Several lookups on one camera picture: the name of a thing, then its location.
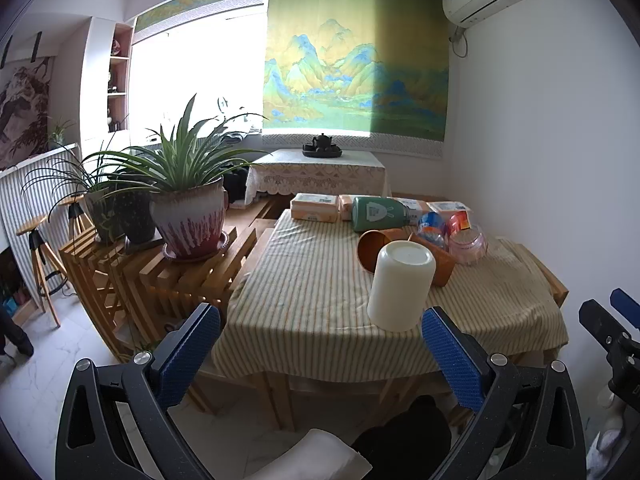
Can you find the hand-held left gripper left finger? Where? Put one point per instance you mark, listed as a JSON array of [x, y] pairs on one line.
[[192, 345]]

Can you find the person's dark trouser leg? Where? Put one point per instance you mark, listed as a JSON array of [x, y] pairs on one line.
[[400, 440]]

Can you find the wooden table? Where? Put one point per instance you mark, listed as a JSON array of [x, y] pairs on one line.
[[282, 400]]

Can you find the lace covered table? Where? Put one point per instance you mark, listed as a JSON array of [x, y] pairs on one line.
[[320, 172]]

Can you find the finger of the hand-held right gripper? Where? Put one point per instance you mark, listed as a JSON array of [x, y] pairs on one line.
[[627, 307], [602, 325]]

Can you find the brown tree wall poster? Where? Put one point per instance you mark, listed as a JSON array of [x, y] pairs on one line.
[[22, 110]]

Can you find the rolled landscape blind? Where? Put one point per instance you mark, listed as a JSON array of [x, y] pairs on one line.
[[200, 0]]

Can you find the dark tea tray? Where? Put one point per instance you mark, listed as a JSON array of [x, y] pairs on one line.
[[322, 151]]

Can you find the small potted plant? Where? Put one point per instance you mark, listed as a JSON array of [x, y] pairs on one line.
[[59, 130]]

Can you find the dark teapot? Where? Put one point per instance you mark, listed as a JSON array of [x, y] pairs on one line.
[[322, 141]]

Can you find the white wall shelf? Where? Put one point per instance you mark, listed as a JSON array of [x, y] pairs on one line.
[[117, 75]]

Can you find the large spider plant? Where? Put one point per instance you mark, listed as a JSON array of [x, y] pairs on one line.
[[175, 155]]

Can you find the wooden stool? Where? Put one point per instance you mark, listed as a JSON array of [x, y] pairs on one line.
[[75, 215], [42, 265]]

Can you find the orange tissue pack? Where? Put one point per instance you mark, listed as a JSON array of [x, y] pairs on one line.
[[417, 205], [450, 207], [346, 208], [315, 207]]

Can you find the green bottle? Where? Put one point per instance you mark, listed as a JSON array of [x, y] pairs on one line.
[[377, 212]]

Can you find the white cup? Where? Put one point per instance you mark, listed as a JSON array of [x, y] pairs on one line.
[[400, 285]]

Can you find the orange cup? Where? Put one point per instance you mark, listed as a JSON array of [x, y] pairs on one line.
[[442, 262], [372, 250]]

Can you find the striped tablecloth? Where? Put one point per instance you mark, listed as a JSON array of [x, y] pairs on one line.
[[310, 300]]

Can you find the grey flower pot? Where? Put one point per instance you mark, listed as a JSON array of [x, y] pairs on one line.
[[102, 215]]

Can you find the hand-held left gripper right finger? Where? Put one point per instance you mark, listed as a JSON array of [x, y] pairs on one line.
[[450, 350]]

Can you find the landscape painting blind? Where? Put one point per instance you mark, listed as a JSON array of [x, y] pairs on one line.
[[350, 60]]

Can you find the red packet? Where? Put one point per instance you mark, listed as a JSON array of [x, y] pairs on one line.
[[459, 221]]

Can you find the blue and orange snack packet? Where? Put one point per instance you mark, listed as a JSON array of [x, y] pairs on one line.
[[431, 227]]

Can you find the dark flower pot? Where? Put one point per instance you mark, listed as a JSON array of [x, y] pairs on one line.
[[132, 217]]

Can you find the thin leaf plant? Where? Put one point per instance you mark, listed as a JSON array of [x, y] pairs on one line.
[[65, 177]]

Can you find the pink transparent cup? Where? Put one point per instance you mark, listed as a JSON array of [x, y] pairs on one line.
[[470, 247]]

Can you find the wooden slatted plant stand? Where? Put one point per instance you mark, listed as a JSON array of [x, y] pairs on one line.
[[150, 280]]

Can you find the pink glazed flower pot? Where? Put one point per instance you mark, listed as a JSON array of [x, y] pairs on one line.
[[192, 222]]

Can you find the white ribbed panel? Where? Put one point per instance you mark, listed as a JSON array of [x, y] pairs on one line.
[[35, 205]]

